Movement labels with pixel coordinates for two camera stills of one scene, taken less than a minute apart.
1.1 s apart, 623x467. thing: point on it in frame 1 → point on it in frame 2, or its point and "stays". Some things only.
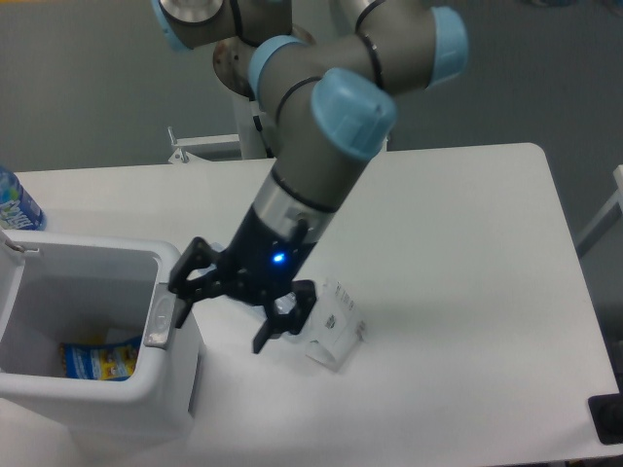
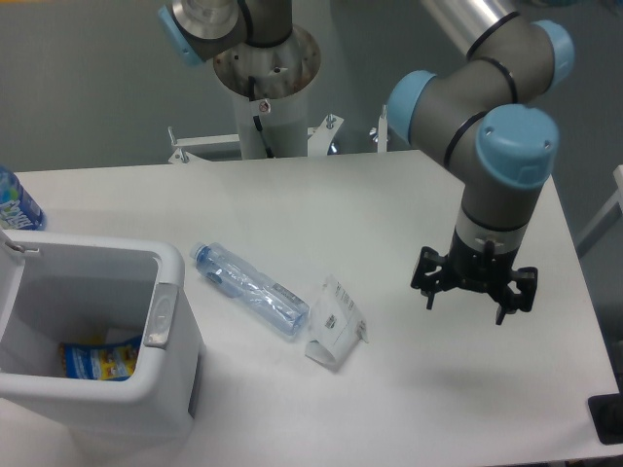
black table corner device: (606, 414) stays
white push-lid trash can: (65, 287) stays
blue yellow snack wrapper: (102, 362) stays
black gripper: (265, 258) → (486, 272)
